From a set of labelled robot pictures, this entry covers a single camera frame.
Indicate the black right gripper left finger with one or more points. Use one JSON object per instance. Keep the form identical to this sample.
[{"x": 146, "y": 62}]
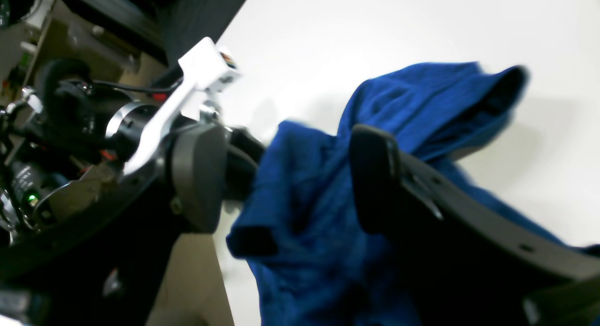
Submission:
[{"x": 104, "y": 265}]

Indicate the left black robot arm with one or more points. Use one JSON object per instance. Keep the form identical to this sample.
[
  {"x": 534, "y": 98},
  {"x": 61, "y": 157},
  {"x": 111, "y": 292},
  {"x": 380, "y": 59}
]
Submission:
[{"x": 78, "y": 154}]

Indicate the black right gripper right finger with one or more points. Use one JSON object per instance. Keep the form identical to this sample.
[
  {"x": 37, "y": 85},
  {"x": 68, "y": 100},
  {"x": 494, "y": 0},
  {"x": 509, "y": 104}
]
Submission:
[{"x": 465, "y": 265}]

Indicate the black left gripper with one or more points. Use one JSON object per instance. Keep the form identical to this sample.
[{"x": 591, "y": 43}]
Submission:
[{"x": 188, "y": 140}]

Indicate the blue long-sleeve shirt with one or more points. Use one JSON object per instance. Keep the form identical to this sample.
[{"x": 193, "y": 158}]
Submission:
[{"x": 313, "y": 263}]

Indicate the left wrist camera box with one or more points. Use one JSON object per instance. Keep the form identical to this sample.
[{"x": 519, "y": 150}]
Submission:
[{"x": 205, "y": 67}]

